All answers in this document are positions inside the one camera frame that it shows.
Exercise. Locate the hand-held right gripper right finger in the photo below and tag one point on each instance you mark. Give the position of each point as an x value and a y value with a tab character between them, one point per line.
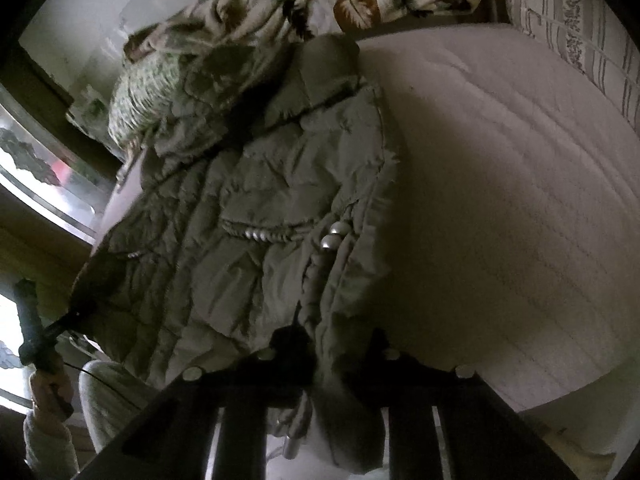
415	390

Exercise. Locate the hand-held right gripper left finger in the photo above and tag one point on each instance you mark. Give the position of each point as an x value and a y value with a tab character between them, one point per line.
240	385

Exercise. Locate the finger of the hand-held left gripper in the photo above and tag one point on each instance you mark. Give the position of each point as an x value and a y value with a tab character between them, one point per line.
67	320

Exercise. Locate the olive green quilted jacket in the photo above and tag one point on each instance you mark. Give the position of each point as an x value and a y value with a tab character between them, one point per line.
260	200

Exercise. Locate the person's left hand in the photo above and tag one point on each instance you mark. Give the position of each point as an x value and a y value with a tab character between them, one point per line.
45	400

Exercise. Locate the person's grey trouser leg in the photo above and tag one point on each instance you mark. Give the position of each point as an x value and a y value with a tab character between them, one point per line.
115	400

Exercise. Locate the stained glass window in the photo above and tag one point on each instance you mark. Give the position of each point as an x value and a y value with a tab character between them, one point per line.
40	170

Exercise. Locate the bed with pale mattress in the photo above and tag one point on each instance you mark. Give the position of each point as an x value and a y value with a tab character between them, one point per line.
500	210

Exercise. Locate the white leaf print pillow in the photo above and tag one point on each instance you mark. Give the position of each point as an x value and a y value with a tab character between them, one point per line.
90	110

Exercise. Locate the green checked pillow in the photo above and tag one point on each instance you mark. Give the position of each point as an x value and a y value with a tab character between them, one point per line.
145	100

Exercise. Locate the brown furry object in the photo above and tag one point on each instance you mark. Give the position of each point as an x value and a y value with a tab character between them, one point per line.
140	47

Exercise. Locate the striped floral cushion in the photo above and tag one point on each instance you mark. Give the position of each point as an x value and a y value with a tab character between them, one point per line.
575	20

